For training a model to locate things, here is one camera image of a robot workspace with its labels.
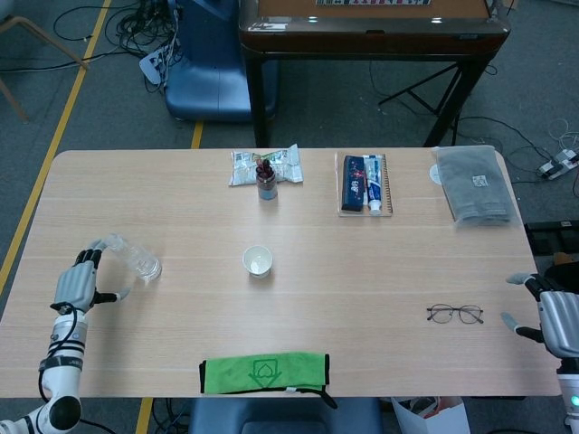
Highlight blue white toothpaste tube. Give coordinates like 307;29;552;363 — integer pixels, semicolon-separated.
363;155;384;216

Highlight thin black frame eyeglasses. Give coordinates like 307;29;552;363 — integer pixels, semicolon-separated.
426;304;485;326

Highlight grey towel in plastic bag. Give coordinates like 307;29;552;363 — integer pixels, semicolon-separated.
432;144;515;229

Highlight transparent plastic water bottle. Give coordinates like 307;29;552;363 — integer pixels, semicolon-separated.
107;233;163;286

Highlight white paper bag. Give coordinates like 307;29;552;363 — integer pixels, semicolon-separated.
391;396;471;434

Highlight white chair with wooden legs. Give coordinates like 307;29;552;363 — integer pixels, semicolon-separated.
0;15;90;122

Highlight white snack packet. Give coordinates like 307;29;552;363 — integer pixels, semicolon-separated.
228;143;303;187

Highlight small jar with blue label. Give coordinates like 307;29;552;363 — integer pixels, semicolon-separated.
255;158;279;202

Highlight black tripod stand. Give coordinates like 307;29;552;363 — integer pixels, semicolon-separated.
378;62;462;118

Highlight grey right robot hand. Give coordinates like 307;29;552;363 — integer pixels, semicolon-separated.
500;271;579;361

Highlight blue padded seat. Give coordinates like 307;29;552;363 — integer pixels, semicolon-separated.
187;397;384;434

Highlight white power strip with plugs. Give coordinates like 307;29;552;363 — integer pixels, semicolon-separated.
536;151;579;181

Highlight white power strip with cables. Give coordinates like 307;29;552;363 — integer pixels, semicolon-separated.
138;43;176;87

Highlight green microfiber cloth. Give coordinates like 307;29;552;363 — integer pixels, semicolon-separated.
198;352;331;395

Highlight black equipment box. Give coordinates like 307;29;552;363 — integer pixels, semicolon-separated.
524;220;579;272

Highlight flower print paper cup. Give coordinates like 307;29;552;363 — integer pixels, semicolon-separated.
242;245;274;279

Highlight brown mahjong table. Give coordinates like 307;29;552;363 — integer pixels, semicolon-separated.
238;0;512;148

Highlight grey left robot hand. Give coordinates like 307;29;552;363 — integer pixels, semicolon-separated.
50;239;135;316

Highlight dark blue rectangular box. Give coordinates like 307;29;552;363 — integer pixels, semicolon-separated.
341;155;366;212

